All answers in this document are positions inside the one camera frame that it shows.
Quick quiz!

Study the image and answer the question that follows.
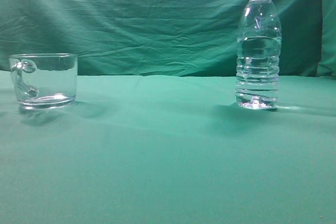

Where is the green cloth table cover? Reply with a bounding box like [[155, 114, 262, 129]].
[[1, 71, 335, 223]]

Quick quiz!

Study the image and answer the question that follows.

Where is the green cloth backdrop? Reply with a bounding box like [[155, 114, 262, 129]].
[[1, 0, 335, 77]]

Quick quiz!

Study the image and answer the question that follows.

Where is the clear plastic water bottle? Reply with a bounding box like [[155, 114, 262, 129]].
[[235, 0, 282, 110]]

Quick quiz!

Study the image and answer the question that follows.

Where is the clear glass mug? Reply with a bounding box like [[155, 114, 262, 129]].
[[9, 53, 78, 110]]

